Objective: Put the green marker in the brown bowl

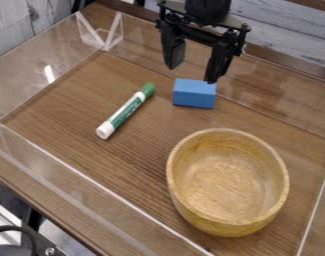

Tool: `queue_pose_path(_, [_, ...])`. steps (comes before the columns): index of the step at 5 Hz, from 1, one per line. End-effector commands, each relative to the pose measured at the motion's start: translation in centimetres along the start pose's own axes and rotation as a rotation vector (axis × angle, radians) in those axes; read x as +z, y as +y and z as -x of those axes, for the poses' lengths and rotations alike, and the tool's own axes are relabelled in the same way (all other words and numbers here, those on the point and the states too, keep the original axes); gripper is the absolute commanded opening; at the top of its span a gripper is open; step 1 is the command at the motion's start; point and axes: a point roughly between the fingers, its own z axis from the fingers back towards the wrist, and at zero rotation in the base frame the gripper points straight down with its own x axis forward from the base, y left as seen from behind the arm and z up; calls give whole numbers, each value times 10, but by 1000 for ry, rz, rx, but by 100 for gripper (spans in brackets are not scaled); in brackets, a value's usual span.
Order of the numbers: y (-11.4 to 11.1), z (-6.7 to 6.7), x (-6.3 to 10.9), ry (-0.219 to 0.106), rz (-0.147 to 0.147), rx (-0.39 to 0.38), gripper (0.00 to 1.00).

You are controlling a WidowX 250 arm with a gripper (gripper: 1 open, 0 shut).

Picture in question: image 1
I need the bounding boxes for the black cable lower left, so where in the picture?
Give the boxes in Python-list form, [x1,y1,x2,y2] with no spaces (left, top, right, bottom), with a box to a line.
[0,225,39,256]

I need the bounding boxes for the green white marker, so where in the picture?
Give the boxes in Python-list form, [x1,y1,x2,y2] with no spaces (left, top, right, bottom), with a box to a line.
[95,82,155,140]

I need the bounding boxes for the brown wooden bowl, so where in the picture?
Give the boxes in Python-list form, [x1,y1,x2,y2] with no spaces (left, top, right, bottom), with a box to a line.
[166,128,290,237]

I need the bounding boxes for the clear acrylic tray wall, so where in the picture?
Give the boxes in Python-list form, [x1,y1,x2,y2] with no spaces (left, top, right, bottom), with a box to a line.
[0,5,325,256]

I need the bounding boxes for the black metal table frame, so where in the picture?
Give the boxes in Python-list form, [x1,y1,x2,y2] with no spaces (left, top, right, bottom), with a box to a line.
[0,183,92,256]

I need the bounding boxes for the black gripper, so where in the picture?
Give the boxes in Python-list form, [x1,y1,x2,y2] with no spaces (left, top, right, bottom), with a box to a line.
[155,0,251,84]

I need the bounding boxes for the blue block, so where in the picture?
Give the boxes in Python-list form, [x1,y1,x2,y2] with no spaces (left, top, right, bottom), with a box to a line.
[173,78,217,109]

